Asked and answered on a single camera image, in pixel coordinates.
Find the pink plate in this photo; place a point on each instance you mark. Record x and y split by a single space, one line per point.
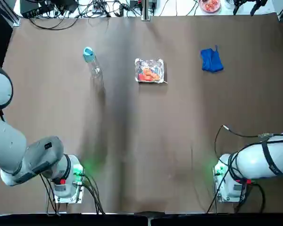
210 7

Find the orange shrimp ingredients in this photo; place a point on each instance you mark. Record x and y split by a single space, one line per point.
147 74

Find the black power adapter brick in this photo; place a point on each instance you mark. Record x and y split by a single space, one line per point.
68 5

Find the clear bottle with blue cap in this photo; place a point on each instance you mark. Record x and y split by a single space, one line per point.
88 55

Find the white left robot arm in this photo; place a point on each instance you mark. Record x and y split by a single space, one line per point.
9 146

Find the silver aluminium camera post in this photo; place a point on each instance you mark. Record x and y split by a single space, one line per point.
146 11

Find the blue dishcloth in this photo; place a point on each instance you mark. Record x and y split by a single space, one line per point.
211 62

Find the grey hub with red plugs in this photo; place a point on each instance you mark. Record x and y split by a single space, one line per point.
97 10

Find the round aluminium foil bowl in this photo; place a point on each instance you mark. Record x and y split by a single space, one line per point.
229 2

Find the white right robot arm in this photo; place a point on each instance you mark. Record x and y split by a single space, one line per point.
254 162

